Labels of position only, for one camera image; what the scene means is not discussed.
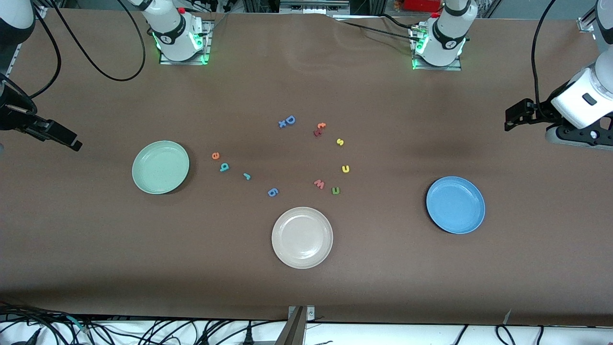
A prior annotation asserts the green round plate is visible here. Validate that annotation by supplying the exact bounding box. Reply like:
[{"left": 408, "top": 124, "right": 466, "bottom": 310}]
[{"left": 132, "top": 140, "right": 190, "bottom": 195}]

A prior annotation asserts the blue round plate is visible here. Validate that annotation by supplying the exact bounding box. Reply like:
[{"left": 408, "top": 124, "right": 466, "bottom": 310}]
[{"left": 426, "top": 176, "right": 486, "bottom": 235}]

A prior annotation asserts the red box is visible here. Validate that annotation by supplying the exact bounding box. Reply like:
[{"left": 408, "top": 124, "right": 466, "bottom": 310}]
[{"left": 404, "top": 0, "right": 443, "bottom": 12}]

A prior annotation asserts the beige round plate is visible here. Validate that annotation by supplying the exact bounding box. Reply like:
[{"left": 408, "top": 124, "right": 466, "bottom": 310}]
[{"left": 271, "top": 207, "right": 334, "bottom": 269}]

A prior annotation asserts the brown table cover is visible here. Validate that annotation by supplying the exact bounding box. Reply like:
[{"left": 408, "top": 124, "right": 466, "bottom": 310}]
[{"left": 0, "top": 9, "right": 613, "bottom": 327}]

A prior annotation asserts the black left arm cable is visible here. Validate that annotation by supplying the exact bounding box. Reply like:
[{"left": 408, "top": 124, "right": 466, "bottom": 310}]
[{"left": 531, "top": 0, "right": 558, "bottom": 120}]

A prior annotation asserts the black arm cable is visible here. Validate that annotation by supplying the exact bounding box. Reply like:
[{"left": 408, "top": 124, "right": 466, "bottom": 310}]
[
  {"left": 531, "top": 0, "right": 558, "bottom": 120},
  {"left": 0, "top": 0, "right": 147, "bottom": 113}
]

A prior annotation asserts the aluminium side rail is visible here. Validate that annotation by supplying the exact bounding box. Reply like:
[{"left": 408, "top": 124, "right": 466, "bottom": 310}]
[{"left": 5, "top": 46, "right": 23, "bottom": 80}]

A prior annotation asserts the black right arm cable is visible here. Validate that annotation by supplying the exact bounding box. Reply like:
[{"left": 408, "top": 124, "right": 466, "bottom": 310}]
[{"left": 0, "top": 0, "right": 147, "bottom": 113}]

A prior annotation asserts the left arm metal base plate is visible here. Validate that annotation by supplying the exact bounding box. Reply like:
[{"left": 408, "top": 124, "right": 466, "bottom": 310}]
[{"left": 409, "top": 26, "right": 463, "bottom": 71}]

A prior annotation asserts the short black table cable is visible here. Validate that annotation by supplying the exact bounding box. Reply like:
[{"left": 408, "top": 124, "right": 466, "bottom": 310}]
[{"left": 378, "top": 13, "right": 417, "bottom": 30}]

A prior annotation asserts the long black table cable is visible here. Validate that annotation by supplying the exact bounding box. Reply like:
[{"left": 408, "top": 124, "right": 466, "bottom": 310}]
[{"left": 334, "top": 17, "right": 422, "bottom": 43}]

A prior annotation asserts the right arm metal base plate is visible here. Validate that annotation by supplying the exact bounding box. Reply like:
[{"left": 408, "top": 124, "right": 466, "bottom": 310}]
[{"left": 159, "top": 19, "right": 212, "bottom": 65}]

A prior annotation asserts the teal tipped cable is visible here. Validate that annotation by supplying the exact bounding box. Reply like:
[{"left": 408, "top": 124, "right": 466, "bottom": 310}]
[{"left": 65, "top": 314, "right": 91, "bottom": 334}]

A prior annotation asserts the aluminium frame beam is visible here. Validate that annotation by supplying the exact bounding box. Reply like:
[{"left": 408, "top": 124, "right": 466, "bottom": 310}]
[{"left": 279, "top": 0, "right": 352, "bottom": 15}]

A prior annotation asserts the metal table clamp bracket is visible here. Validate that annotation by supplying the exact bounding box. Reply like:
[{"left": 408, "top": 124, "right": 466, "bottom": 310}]
[{"left": 275, "top": 306, "right": 317, "bottom": 345}]

